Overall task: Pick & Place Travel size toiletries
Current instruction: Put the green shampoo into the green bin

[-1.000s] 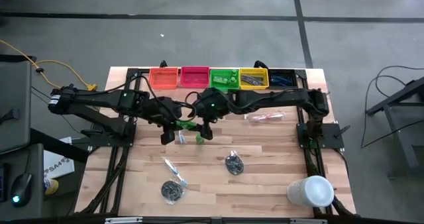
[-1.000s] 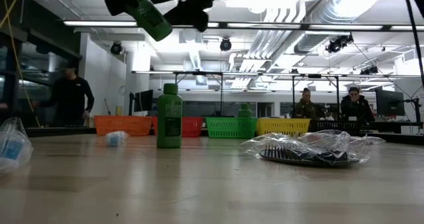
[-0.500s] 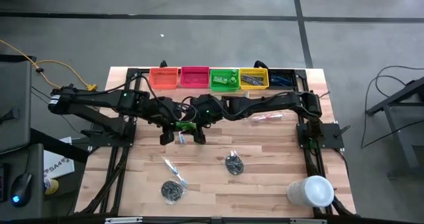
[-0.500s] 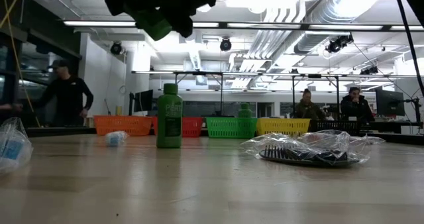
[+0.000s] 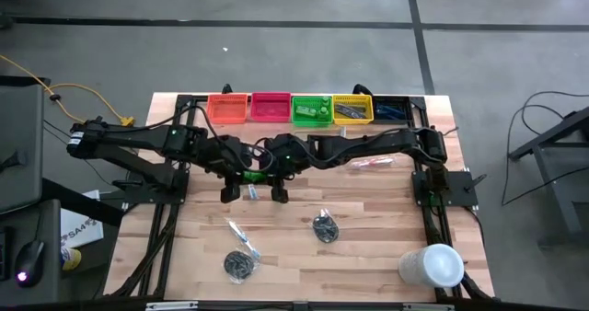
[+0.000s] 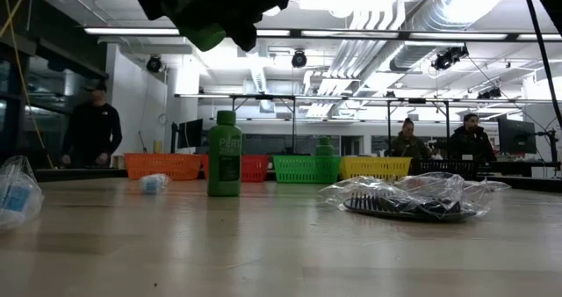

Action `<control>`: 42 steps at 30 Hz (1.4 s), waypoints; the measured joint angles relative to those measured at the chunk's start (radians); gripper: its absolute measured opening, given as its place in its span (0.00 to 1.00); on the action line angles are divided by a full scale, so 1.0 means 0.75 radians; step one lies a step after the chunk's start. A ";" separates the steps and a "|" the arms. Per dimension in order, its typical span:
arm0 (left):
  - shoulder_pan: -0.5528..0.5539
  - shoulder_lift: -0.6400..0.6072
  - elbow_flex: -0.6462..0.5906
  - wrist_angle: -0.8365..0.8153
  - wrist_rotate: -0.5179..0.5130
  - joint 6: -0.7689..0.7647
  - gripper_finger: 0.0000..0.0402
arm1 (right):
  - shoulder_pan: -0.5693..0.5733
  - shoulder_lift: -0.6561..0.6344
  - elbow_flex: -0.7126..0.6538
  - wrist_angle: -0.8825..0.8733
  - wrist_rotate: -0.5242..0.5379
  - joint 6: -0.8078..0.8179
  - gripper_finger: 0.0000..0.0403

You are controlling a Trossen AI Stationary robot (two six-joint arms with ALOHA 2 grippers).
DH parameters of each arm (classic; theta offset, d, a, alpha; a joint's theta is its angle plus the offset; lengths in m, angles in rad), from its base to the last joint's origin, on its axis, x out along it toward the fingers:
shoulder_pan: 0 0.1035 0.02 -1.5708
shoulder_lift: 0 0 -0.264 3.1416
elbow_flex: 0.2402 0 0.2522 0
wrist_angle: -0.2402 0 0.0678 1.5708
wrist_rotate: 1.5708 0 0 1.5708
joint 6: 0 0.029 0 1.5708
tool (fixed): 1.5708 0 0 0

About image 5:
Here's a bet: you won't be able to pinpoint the grey monitor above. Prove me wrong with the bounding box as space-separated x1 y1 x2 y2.
0 83 46 214

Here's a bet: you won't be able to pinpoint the red toothbrush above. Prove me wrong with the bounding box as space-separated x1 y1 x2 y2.
348 155 398 171

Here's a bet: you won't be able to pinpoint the black side table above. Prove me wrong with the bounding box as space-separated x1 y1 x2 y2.
507 105 589 250

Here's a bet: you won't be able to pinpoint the black frame strut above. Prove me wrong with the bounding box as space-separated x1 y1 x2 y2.
40 177 126 228

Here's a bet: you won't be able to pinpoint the yellow plastic basket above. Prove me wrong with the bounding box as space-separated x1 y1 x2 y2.
331 93 375 126

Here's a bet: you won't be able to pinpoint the dark grey side desk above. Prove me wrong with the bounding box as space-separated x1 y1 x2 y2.
0 198 64 305

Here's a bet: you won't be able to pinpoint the orange plastic basket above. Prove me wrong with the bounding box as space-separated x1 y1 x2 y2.
205 93 250 125

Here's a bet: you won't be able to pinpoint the black keyboard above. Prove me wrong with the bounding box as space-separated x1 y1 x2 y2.
0 226 14 282

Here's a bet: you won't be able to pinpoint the green plastic basket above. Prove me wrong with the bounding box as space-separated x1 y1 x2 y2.
291 95 334 129

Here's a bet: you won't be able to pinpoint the yellow and blue can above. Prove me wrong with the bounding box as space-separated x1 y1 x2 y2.
60 247 83 272

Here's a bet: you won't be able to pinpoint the red plastic basket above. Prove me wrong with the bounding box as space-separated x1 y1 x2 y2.
249 91 293 123

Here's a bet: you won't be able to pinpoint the yellow extension cable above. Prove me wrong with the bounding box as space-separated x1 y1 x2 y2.
0 54 137 131

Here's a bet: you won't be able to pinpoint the black plastic basket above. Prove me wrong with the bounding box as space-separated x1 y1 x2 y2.
371 95 412 122

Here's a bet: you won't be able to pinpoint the black comb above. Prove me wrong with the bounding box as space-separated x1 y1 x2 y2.
334 103 359 119
342 102 368 120

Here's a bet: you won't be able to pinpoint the silver frame bracket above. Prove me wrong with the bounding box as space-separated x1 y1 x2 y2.
144 301 200 311
401 303 456 311

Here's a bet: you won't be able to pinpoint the black hair ties in bag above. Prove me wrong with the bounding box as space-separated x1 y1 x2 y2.
311 208 341 245
223 248 260 285

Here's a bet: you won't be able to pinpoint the white plastic cup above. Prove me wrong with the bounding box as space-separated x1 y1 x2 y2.
397 242 466 289

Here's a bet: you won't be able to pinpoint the black computer mouse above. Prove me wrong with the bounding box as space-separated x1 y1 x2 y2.
13 239 46 289

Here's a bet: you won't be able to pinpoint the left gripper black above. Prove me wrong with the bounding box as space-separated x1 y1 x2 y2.
214 134 259 205

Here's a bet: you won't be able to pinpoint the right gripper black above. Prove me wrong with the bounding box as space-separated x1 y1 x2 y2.
262 132 318 205

